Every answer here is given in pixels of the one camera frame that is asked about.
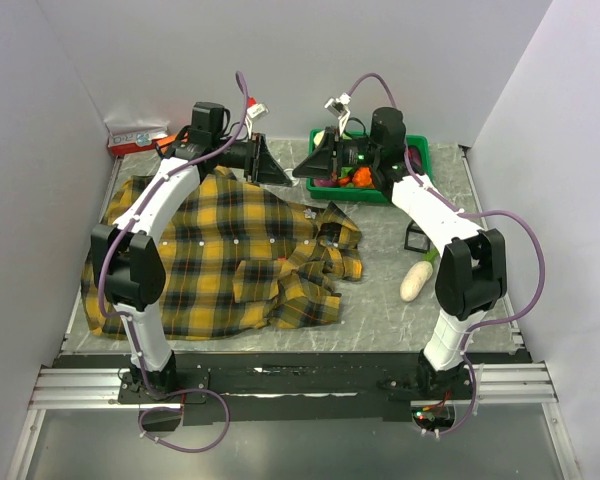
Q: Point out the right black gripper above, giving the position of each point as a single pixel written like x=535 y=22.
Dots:
x=319 y=163

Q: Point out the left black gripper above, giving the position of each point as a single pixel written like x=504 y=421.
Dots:
x=258 y=158

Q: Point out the silver flower brooch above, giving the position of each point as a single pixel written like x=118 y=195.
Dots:
x=309 y=213

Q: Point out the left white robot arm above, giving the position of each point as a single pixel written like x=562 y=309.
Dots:
x=127 y=267

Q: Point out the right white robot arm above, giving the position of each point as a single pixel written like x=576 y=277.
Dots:
x=472 y=270

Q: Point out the napa cabbage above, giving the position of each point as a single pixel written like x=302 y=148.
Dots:
x=321 y=137

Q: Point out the orange carrot slice toy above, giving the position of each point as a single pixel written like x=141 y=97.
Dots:
x=360 y=178

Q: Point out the purple eggplant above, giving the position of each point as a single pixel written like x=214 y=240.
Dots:
x=415 y=159

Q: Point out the orange black cylinder tool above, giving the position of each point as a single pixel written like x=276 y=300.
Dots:
x=163 y=143

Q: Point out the red white cardboard box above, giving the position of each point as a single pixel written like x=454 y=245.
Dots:
x=135 y=137

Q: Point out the white daikon radish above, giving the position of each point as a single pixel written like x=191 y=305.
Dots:
x=417 y=276

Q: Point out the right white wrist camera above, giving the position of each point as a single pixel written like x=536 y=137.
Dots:
x=339 y=107

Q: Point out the black square frame far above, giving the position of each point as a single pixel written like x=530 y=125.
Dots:
x=415 y=239

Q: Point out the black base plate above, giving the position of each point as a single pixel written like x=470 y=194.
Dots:
x=293 y=386

